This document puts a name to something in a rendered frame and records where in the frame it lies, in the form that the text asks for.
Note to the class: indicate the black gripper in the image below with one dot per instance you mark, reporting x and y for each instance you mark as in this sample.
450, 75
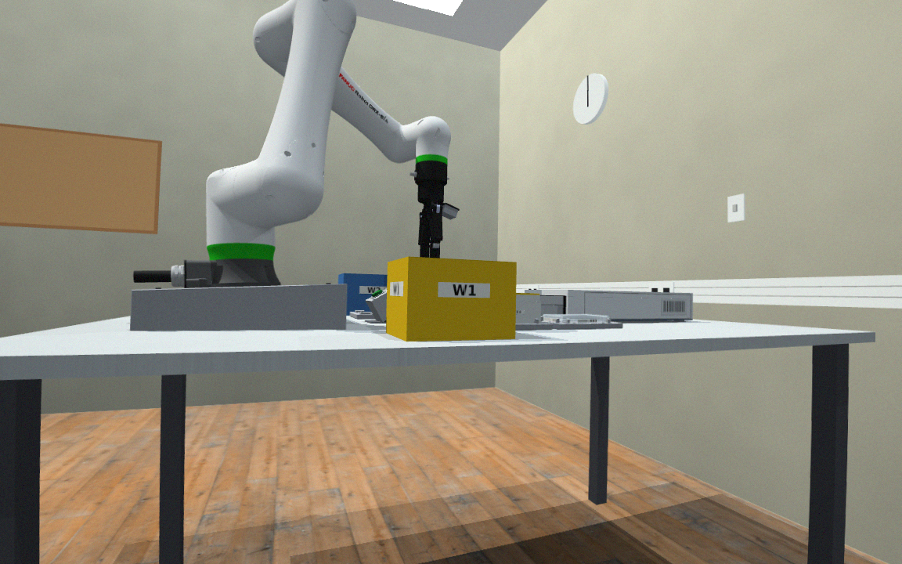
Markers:
430, 194

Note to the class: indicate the yellow waste bin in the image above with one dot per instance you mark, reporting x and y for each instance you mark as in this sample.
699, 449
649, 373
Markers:
447, 299

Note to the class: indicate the yellow rack with grid of holes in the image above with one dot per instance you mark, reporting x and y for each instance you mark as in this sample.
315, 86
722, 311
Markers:
528, 308

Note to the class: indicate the blue bin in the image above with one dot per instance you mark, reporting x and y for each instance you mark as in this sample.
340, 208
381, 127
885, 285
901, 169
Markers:
360, 287

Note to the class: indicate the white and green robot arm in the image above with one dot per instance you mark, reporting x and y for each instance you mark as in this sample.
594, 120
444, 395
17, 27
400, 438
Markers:
307, 40

